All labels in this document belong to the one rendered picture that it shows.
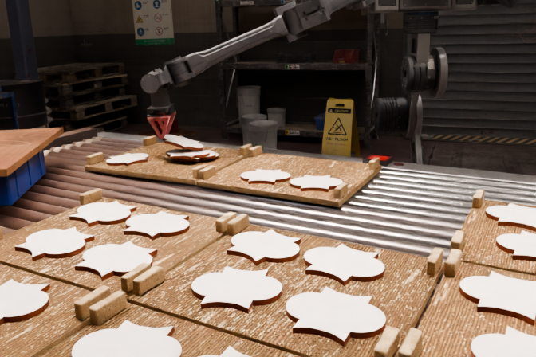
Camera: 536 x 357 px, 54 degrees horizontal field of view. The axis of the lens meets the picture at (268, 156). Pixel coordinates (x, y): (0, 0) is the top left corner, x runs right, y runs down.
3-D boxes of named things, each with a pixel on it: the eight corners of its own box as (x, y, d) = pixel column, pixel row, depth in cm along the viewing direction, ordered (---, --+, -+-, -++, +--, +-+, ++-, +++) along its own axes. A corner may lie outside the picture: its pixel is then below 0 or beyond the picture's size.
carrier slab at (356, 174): (259, 156, 171) (258, 151, 171) (381, 170, 152) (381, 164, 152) (196, 186, 142) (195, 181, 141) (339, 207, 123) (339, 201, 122)
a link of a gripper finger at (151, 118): (176, 135, 166) (173, 106, 164) (171, 140, 159) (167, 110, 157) (155, 135, 167) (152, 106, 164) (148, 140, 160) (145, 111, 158)
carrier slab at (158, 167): (155, 146, 191) (155, 142, 190) (254, 155, 173) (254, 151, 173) (84, 170, 160) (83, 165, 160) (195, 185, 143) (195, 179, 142)
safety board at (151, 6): (135, 45, 710) (129, -26, 688) (174, 45, 688) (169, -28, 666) (134, 45, 708) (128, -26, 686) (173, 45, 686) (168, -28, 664)
